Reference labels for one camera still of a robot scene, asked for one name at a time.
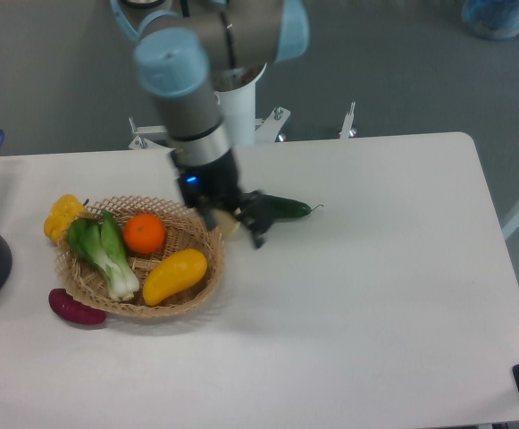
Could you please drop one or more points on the orange fruit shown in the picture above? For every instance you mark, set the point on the orange fruit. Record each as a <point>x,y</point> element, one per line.
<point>144,233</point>

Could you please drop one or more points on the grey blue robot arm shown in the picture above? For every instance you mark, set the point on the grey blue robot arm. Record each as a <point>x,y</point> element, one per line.
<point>175,57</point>

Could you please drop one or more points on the yellow bell pepper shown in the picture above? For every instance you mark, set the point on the yellow bell pepper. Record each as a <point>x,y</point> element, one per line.
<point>61,215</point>

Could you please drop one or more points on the woven wicker basket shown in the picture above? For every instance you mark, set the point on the woven wicker basket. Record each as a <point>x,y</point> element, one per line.
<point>184,229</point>

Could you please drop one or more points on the purple sweet potato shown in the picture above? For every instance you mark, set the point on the purple sweet potato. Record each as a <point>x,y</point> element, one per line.
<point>70,310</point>

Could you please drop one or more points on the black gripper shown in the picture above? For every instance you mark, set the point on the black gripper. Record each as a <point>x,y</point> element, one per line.
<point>216,184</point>

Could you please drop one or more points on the yellow mango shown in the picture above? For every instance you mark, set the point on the yellow mango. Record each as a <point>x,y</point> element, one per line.
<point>176,273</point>

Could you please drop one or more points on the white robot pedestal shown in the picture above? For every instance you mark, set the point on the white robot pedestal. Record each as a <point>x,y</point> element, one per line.
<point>237,102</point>

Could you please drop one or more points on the blue plastic bag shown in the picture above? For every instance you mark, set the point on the blue plastic bag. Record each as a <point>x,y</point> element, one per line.
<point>491,20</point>

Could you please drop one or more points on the green cucumber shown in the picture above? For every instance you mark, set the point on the green cucumber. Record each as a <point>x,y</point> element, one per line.
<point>287,209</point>

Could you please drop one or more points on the green bok choy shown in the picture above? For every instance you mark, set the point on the green bok choy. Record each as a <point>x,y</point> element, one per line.
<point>101,244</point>

